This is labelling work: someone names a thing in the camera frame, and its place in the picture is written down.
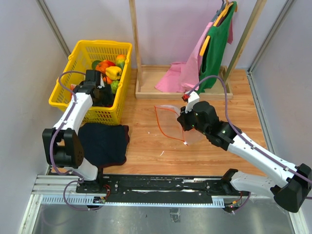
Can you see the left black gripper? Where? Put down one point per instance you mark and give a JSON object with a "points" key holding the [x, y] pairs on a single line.
{"points": [[108, 100]]}

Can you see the left wooden rack post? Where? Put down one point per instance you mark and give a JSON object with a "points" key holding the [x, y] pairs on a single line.
{"points": [[136, 41]]}

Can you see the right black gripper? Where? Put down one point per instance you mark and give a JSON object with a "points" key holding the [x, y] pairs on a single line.
{"points": [[182, 118]]}

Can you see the yellow clothes hanger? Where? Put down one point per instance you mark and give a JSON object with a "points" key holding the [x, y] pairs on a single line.
{"points": [[204, 46]]}

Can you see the orange pumpkin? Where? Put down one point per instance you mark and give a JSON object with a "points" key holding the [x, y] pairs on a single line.
{"points": [[102, 66]]}

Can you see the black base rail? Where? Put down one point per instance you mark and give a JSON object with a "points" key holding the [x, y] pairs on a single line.
{"points": [[163, 189]]}

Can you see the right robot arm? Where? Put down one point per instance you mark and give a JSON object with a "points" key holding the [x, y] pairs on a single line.
{"points": [[285, 182]]}

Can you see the wooden rack tray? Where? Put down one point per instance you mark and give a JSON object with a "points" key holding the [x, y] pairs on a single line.
{"points": [[151, 75]]}

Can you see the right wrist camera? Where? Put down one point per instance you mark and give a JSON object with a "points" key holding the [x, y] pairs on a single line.
{"points": [[191, 98]]}

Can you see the green custard apple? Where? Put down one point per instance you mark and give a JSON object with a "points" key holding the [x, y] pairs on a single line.
{"points": [[114, 86]]}

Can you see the small orange fruit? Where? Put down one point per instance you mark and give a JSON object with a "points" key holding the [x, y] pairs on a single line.
{"points": [[107, 80]]}

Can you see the green shirt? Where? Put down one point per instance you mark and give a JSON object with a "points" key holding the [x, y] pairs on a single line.
{"points": [[220, 37]]}

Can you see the right wooden rack post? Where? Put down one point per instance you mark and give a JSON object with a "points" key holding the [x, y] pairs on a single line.
{"points": [[251, 23]]}

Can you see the dark navy cloth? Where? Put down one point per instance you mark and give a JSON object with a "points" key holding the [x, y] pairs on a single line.
{"points": [[104, 145]]}

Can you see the wooden rack post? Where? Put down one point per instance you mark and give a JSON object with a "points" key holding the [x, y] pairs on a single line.
{"points": [[136, 41], [251, 23]]}

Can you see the yellow plastic basket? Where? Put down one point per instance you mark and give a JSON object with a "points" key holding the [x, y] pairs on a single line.
{"points": [[84, 53]]}

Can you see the mango fruit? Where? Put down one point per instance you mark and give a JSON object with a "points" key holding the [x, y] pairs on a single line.
{"points": [[120, 61]]}

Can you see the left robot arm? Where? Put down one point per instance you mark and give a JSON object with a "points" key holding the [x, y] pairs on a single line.
{"points": [[63, 149]]}

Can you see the yellow bell pepper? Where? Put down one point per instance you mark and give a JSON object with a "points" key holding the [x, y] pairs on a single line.
{"points": [[113, 72]]}

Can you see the pink shirt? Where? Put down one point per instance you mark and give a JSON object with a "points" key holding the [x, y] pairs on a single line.
{"points": [[182, 76]]}

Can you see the clear zip top bag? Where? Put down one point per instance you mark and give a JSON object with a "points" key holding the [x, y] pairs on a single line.
{"points": [[166, 116]]}

